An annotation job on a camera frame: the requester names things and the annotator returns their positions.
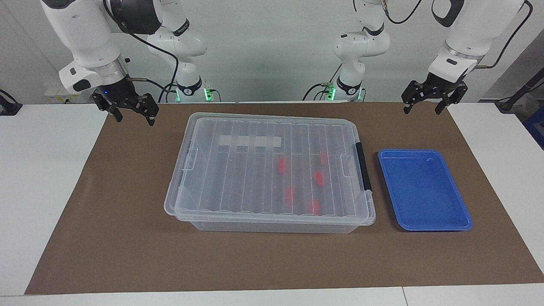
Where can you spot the clear plastic storage box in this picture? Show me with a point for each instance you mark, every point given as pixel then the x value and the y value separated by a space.
pixel 272 227

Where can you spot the blue crate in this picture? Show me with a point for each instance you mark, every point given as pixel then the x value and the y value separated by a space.
pixel 536 127

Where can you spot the black stand pole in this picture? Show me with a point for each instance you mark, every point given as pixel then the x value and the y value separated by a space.
pixel 520 91

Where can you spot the red block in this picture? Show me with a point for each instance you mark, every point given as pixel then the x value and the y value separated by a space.
pixel 289 194
pixel 281 165
pixel 318 178
pixel 313 206

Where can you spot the clear ribbed plastic lid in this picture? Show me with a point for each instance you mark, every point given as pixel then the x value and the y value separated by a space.
pixel 238 178

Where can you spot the black clamp mount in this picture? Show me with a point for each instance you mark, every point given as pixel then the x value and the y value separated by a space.
pixel 8 105

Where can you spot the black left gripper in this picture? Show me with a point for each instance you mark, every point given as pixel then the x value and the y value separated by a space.
pixel 435 87

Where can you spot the brown table mat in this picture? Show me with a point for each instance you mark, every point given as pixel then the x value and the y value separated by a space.
pixel 127 233

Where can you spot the blue plastic tray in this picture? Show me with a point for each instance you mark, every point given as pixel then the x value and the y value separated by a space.
pixel 425 191

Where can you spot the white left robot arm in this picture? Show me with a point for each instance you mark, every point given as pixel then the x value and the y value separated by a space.
pixel 471 29

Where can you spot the white power strip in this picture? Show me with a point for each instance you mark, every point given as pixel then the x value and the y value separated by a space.
pixel 55 95

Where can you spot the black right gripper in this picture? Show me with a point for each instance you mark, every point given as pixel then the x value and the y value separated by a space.
pixel 121 95

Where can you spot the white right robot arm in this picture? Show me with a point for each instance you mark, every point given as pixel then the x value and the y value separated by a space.
pixel 80 34

